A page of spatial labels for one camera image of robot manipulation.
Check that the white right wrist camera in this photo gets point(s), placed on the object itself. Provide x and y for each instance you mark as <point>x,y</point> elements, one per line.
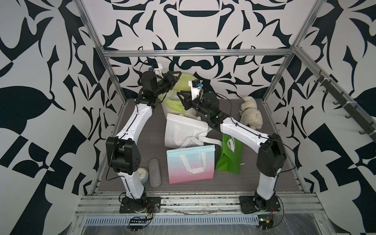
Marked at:
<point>196,87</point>

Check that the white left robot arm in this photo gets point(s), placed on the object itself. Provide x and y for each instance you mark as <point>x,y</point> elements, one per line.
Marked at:
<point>123,155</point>

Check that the green gift bag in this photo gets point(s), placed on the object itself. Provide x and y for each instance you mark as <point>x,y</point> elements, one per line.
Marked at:
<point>230,157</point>

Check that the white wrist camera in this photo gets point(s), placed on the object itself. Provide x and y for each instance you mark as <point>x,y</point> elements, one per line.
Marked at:
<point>196,87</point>
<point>156,68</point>

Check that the white trash bin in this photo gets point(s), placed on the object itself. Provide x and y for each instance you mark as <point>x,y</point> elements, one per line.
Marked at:
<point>174,106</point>

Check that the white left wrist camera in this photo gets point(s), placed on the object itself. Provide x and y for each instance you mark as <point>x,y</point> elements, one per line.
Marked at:
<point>156,68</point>

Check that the grey oval case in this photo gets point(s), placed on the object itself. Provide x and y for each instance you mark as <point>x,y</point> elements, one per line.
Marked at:
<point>154,173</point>

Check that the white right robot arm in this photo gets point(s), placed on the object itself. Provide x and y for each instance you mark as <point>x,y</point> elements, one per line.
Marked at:
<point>269,148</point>

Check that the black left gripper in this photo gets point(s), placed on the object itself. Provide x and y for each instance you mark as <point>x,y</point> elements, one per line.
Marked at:
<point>172,82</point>

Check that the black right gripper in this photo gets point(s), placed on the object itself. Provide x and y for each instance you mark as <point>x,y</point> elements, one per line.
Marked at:
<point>188,101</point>

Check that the white gift bag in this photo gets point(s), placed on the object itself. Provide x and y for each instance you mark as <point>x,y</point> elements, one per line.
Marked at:
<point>184,132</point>

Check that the white plush dog toy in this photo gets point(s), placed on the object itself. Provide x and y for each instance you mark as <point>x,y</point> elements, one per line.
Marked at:
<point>250,115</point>

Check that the small round alarm clock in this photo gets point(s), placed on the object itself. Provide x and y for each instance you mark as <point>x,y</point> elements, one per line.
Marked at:
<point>143,174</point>

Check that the pink and teal gift bag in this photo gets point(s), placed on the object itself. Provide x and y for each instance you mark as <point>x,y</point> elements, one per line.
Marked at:
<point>190,164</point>

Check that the black wall hook rail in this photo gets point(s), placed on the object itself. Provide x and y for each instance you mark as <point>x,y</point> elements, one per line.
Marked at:
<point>343,100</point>

